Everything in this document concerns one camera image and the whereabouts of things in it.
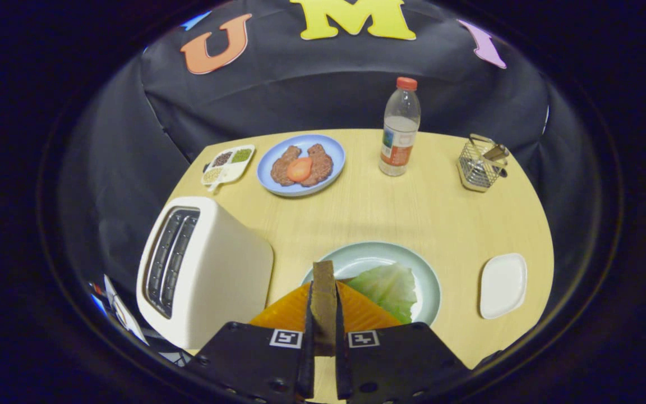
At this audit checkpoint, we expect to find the pale green round plate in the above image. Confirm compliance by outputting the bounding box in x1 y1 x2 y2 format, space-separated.
301 241 442 327

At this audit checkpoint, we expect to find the black backdrop cloth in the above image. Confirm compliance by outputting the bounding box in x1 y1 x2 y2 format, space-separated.
59 0 598 315

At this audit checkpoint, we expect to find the metal wire basket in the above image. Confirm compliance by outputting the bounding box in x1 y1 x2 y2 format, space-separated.
457 134 510 193

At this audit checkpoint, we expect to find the white square plate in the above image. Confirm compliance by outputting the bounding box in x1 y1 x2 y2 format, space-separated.
479 252 528 320

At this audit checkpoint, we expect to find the clear plastic bottle red cap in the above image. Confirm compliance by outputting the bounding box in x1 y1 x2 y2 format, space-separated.
379 77 422 177

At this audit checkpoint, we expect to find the blue round plate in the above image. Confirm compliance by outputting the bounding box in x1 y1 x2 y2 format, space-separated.
256 134 347 198

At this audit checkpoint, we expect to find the brown bread slice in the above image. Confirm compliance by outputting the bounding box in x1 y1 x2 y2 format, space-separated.
309 260 339 357

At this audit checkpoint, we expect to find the white toaster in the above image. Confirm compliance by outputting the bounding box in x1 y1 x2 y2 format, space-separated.
136 196 275 350

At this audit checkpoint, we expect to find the red tomato slice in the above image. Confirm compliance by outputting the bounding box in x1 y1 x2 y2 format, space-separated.
287 157 313 183

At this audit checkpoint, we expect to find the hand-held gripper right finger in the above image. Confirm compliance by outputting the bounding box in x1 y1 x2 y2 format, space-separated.
335 281 472 404

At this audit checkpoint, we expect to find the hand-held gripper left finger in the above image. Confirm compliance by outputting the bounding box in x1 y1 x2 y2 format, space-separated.
186 281 317 404

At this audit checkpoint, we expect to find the white divided condiment tray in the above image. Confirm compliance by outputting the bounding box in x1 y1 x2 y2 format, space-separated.
200 144 256 192

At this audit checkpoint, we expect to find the metal utensil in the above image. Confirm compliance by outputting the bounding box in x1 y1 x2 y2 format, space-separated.
469 134 510 163

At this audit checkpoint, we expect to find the green lettuce leaf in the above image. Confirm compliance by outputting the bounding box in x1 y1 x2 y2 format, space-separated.
345 263 418 325

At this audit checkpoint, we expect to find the brown meat patty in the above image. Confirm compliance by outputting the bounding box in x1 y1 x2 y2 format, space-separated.
270 145 303 187
301 144 334 187

